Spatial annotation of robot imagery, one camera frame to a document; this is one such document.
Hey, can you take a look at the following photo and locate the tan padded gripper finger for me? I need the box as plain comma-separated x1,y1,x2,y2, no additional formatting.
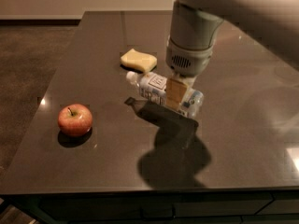
166,73,195,111

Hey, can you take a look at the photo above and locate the red apple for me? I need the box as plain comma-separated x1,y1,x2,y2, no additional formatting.
57,104,93,137

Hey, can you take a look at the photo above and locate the blue plastic water bottle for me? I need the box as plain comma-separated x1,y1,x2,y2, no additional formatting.
126,71,204,119

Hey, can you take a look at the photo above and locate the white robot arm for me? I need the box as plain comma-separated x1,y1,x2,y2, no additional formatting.
165,0,299,115

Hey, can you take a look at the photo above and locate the yellow sponge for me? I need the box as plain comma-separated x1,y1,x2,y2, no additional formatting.
121,49,157,74

